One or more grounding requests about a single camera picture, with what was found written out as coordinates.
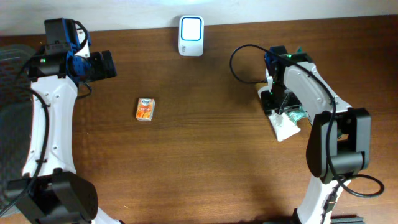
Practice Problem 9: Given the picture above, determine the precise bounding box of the white barcode scanner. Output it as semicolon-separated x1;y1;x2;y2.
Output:
178;15;204;57

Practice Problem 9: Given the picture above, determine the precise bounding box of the grey plastic basket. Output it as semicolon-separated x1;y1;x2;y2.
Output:
1;44;35;208

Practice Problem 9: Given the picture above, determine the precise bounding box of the small orange tissue pack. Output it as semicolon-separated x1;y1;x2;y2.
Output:
136;98;155;121

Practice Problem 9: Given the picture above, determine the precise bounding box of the white tube gold cap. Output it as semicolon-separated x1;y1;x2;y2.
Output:
255;83;301;142

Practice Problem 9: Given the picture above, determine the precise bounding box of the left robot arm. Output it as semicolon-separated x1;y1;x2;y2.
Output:
1;18;117;223

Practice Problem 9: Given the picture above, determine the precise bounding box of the mint green wipes pack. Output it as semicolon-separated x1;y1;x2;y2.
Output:
287;107;308;124

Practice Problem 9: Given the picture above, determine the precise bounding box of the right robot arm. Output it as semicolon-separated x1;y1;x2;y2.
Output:
257;46;371;223

